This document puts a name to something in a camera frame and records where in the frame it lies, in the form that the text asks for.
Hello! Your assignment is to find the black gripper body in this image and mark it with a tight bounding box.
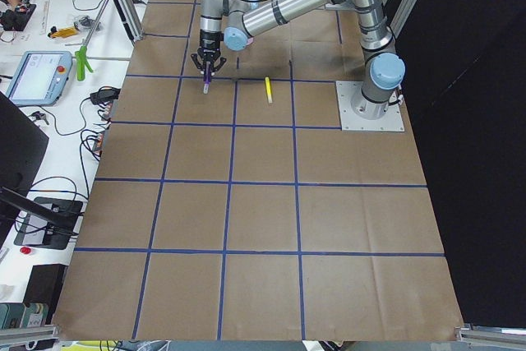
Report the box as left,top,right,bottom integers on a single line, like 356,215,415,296
198,30,224,64

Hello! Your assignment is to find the purple marker pen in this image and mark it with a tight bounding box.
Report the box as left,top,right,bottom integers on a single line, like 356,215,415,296
203,67,213,95

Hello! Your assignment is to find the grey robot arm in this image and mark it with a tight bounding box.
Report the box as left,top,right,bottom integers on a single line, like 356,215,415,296
191,0,405,120

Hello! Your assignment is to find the yellow marker pen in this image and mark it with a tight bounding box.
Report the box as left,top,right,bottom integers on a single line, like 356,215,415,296
265,76,274,104

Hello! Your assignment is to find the black power adapter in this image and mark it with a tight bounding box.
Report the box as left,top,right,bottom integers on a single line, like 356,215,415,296
90,86,121,104

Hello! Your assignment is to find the green plastic clamp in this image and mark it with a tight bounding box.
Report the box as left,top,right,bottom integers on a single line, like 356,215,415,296
75,44,93,81

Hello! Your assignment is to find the blue teach pendant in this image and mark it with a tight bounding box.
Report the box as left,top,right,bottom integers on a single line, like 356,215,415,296
7,51,72,107

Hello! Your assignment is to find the black monitor stand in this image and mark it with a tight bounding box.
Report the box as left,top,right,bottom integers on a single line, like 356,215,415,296
1,95,83,250

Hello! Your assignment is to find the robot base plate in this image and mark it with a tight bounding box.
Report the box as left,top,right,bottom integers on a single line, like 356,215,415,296
335,81,405,132

